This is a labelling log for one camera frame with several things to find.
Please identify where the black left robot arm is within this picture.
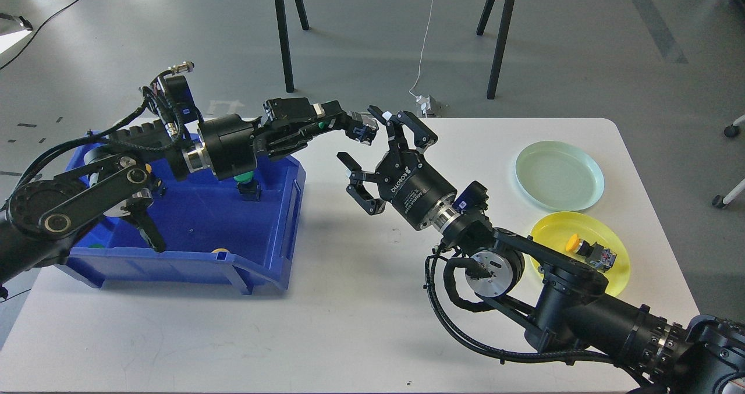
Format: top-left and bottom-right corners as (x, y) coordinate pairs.
(1, 62), (378, 283)

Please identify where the black tripod leg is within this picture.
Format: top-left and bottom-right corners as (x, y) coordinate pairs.
(274, 0), (295, 93)
(295, 0), (310, 31)
(476, 0), (496, 36)
(487, 0), (516, 100)

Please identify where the blue plastic bin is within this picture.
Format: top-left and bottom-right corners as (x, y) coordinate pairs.
(58, 157), (306, 295)

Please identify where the black tripod leg left rear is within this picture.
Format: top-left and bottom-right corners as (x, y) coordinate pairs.
(295, 0), (310, 31)

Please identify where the light green plastic plate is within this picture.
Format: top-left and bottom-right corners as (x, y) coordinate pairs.
(513, 140), (606, 211)

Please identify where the white cable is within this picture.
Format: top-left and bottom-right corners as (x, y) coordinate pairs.
(409, 0), (439, 98)

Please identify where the yellow plastic plate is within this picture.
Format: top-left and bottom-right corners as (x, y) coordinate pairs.
(530, 211), (631, 296)

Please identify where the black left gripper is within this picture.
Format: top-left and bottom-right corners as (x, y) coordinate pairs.
(185, 98), (346, 181)

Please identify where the green push button rear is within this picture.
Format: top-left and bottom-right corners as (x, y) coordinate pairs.
(232, 171), (262, 201)

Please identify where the white power adapter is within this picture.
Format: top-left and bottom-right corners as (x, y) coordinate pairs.
(415, 95), (442, 118)

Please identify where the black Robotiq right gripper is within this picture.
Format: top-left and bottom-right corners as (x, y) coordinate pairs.
(336, 105), (459, 232)

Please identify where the green push button front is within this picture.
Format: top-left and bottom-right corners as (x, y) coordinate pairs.
(318, 111), (379, 145)

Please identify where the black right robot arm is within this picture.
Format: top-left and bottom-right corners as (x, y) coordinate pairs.
(338, 106), (744, 393)

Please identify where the black tripod leg right rear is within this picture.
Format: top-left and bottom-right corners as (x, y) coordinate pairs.
(476, 0), (496, 36)

